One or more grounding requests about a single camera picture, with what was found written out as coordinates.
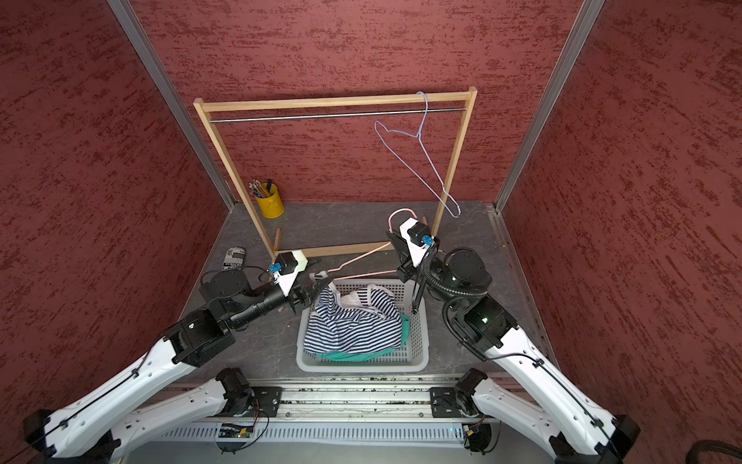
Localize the yellow pencil cup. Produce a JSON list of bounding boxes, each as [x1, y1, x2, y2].
[[249, 179, 285, 220]]

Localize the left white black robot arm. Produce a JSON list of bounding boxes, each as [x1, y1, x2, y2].
[[23, 269, 331, 463]]

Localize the striped tank top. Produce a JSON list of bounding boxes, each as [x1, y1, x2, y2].
[[306, 284, 404, 357]]

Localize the pink wire hanger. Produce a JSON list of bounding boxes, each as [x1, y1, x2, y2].
[[323, 207, 419, 282]]

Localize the green tank top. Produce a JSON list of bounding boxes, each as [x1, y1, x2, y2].
[[315, 312, 412, 365]]

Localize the wooden clothes rack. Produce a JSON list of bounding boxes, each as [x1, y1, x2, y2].
[[193, 86, 478, 258]]

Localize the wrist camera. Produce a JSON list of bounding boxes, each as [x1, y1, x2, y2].
[[400, 218, 436, 268], [269, 251, 308, 296]]

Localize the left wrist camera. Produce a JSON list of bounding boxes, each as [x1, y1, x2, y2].
[[269, 251, 308, 296]]

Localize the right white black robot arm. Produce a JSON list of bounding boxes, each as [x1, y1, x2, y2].
[[388, 222, 641, 463]]

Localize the white plastic laundry basket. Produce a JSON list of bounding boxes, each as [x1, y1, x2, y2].
[[296, 278, 429, 374]]

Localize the light blue wire hanger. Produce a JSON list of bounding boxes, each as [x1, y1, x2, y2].
[[373, 91, 463, 220]]

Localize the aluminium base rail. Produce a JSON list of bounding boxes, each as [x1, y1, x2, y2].
[[121, 379, 587, 421]]

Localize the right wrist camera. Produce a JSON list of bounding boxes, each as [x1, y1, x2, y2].
[[400, 218, 436, 268]]

